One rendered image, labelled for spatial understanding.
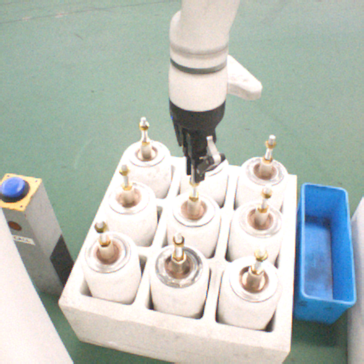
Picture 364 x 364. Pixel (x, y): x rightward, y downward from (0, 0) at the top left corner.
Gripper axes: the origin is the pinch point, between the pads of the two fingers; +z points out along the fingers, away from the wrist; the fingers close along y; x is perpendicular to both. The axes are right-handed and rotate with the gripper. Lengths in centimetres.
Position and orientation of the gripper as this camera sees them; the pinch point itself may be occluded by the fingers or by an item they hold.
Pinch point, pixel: (195, 169)
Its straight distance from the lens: 61.3
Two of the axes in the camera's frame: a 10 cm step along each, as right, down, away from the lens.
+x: 9.0, -3.2, 2.9
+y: 4.3, 6.7, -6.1
